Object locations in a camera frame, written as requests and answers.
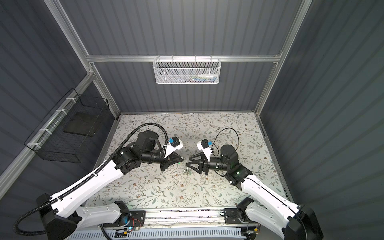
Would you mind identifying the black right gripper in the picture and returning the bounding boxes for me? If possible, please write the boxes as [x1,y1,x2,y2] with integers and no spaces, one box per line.
[187,151,230,176]

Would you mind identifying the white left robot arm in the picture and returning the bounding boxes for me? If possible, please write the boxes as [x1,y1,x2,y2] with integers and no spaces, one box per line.
[38,131,184,240]

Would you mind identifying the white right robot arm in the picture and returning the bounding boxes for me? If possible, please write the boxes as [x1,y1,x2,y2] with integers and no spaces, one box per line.
[187,140,324,240]

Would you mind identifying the items in white basket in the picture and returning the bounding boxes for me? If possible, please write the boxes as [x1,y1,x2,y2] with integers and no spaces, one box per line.
[177,74,219,84]

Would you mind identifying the black foam pad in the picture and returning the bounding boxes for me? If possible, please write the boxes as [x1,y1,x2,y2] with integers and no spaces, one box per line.
[63,112,102,137]

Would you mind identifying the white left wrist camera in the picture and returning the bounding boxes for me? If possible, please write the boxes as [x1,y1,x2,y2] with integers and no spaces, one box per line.
[165,137,184,158]

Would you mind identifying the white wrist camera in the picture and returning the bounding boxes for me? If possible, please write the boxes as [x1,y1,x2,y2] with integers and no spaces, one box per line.
[165,137,184,158]
[197,139,213,162]

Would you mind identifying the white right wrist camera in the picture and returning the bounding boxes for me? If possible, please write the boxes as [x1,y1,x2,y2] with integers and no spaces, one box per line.
[197,139,213,162]

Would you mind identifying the thin black camera cable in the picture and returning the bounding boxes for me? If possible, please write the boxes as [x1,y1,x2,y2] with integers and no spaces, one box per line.
[211,127,241,154]

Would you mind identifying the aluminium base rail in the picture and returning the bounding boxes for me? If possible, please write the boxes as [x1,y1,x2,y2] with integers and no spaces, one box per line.
[89,206,301,230]

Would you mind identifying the black corrugated cable conduit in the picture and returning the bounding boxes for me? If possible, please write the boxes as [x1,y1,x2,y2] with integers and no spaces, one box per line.
[12,122,169,236]

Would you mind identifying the white slotted cable duct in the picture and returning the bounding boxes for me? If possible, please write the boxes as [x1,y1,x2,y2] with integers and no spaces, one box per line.
[67,227,256,240]

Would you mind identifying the white wire mesh basket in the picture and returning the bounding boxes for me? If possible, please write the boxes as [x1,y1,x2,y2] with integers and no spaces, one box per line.
[153,61,222,85]

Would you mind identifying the black wire basket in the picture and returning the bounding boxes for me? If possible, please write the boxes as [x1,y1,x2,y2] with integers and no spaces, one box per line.
[24,91,111,164]

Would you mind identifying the horizontal aluminium frame bar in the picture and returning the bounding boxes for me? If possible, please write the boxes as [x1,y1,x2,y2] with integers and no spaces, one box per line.
[86,55,281,63]

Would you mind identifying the left side aluminium rail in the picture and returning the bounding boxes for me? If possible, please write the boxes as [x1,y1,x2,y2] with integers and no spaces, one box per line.
[1,71,95,198]

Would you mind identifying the left aluminium frame post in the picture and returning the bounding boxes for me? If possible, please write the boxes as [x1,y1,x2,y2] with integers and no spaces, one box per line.
[44,0,121,118]

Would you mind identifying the aluminium frame corner post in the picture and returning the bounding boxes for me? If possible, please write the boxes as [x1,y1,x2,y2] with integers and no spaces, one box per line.
[254,0,313,117]

